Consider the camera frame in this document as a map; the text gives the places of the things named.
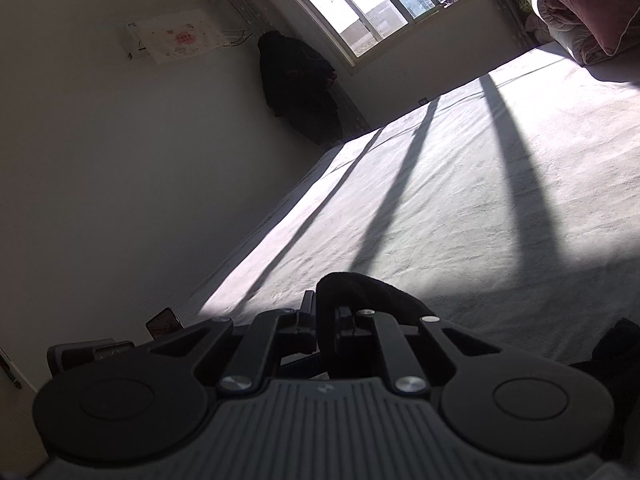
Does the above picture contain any dark box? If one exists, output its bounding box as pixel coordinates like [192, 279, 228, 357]
[47, 340, 137, 377]

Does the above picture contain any dark hanging coat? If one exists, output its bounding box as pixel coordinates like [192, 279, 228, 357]
[257, 31, 346, 147]

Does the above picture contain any bed with grey sheet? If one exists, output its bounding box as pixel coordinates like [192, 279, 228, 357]
[185, 42, 640, 367]

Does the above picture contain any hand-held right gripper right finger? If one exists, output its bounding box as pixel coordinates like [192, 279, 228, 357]
[334, 304, 507, 395]

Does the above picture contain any wrapped air conditioner pipe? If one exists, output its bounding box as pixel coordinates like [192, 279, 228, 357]
[217, 0, 273, 41]

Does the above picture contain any door handle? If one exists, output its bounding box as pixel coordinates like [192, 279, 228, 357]
[0, 345, 24, 392]

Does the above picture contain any window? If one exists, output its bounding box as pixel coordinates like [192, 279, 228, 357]
[272, 0, 488, 76]

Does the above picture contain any covered wall air conditioner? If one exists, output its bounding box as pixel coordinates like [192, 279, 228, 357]
[120, 7, 232, 65]

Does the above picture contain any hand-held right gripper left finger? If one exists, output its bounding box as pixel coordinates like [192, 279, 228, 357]
[147, 290, 321, 394]

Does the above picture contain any black shirt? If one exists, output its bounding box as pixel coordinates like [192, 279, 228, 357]
[316, 271, 640, 480]

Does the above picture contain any large pink pillow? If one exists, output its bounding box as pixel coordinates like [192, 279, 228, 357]
[505, 0, 640, 57]

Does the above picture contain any patterned grey curtain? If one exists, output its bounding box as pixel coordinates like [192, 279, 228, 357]
[470, 0, 537, 52]

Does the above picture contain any folded white pink duvet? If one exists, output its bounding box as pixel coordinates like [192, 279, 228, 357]
[522, 0, 612, 67]

